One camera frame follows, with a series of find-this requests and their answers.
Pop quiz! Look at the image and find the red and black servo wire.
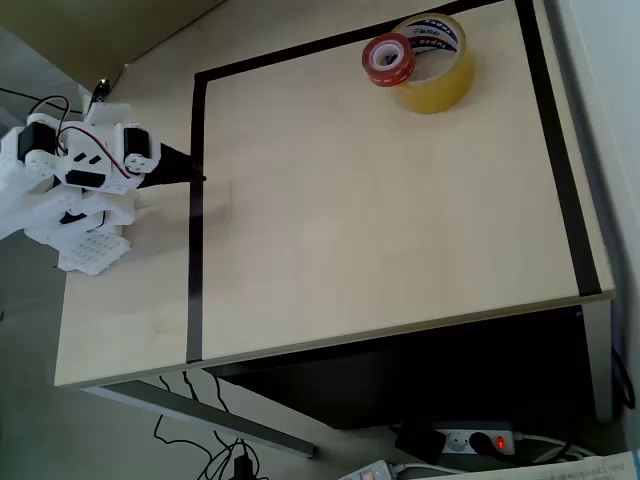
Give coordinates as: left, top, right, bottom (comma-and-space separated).
28, 96, 134, 180

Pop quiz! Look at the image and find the white perforated base plate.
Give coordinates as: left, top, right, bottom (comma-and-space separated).
57, 230, 133, 277

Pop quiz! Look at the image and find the white power strip red switch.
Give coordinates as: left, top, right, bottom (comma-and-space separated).
432, 426, 517, 457

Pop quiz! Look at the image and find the printed paper sheet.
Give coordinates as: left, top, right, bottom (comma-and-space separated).
459, 448, 640, 480

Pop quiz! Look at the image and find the grey metal table leg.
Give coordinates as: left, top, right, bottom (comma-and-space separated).
82, 378, 317, 460

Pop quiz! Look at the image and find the black plug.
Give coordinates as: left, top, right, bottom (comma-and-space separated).
467, 431, 495, 454

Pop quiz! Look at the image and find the black power adapter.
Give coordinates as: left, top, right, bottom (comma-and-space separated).
394, 423, 447, 465

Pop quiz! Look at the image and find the yellow transparent tape roll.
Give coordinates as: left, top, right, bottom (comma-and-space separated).
387, 12, 476, 115

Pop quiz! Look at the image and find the red tape roll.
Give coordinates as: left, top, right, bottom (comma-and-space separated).
361, 33, 416, 89

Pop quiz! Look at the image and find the black floor cable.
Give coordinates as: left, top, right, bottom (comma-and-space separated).
152, 370, 262, 480

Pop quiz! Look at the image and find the controller board with green LED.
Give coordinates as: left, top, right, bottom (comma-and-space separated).
90, 76, 112, 105

